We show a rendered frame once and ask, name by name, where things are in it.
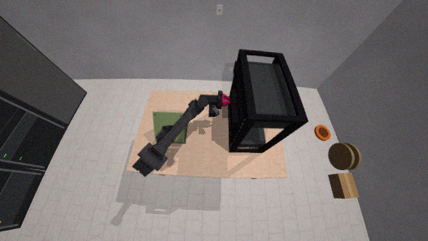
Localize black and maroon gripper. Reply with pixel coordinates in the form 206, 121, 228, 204
209, 90, 231, 109

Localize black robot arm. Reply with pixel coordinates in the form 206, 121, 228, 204
132, 94, 220, 177

